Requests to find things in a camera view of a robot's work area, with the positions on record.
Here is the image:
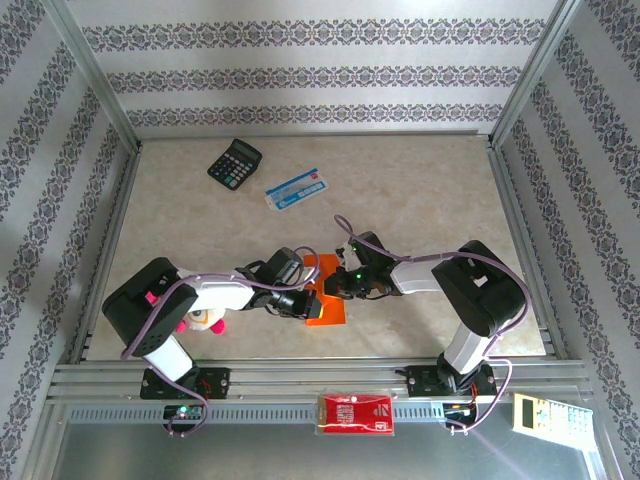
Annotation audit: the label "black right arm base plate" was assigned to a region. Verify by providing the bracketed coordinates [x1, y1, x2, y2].
[403, 364, 499, 399]

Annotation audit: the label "aluminium back rail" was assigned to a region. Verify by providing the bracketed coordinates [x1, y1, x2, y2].
[134, 129, 496, 142]

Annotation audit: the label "white remote control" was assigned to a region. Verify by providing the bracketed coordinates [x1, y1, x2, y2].
[512, 392, 595, 454]

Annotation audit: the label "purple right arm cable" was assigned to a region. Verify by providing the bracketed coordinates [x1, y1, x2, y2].
[333, 214, 532, 435]

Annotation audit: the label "small circuit board green light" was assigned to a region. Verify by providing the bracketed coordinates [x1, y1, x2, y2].
[163, 403, 205, 422]

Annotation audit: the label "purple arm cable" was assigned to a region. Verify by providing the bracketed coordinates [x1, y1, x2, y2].
[333, 214, 532, 435]
[119, 245, 321, 439]

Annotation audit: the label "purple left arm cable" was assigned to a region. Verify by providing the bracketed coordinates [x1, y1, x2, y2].
[119, 245, 321, 439]

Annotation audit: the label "aluminium frame post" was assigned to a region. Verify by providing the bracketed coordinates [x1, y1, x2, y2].
[489, 0, 589, 149]
[42, 0, 141, 151]

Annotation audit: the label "aluminium side rail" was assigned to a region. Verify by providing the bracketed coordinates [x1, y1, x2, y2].
[67, 142, 144, 365]
[485, 137, 571, 361]

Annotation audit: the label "grey slotted cable duct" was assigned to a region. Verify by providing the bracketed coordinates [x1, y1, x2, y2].
[64, 402, 516, 425]

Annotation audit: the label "red packet in clear sleeve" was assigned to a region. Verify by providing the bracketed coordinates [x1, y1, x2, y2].
[314, 392, 396, 437]

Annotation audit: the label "blue and white ticket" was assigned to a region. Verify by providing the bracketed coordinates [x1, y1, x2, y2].
[264, 167, 330, 212]

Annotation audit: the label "orange paper sheet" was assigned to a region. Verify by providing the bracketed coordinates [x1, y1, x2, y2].
[302, 253, 348, 328]

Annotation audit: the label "aluminium mounting rail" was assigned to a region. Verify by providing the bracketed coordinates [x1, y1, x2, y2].
[47, 357, 594, 401]

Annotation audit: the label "white plush toy pink paws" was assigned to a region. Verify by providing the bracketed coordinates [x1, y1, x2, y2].
[174, 305, 229, 336]

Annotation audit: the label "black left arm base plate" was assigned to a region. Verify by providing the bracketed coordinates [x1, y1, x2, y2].
[139, 367, 232, 400]

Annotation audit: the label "black calculator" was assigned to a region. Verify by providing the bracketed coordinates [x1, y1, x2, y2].
[206, 138, 264, 192]

